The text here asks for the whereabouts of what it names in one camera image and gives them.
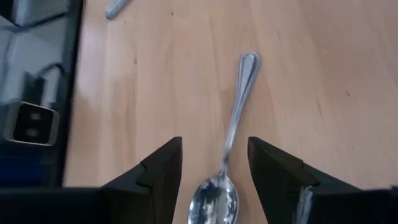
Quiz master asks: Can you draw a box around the silver spoon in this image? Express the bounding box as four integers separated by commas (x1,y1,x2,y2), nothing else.
187,51,261,224

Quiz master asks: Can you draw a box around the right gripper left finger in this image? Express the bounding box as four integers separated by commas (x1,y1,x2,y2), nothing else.
0,136,183,224

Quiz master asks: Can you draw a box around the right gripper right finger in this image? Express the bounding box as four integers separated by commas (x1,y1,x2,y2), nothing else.
248,136,398,224

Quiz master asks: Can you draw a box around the silver table knife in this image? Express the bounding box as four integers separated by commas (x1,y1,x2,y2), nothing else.
104,0,134,21

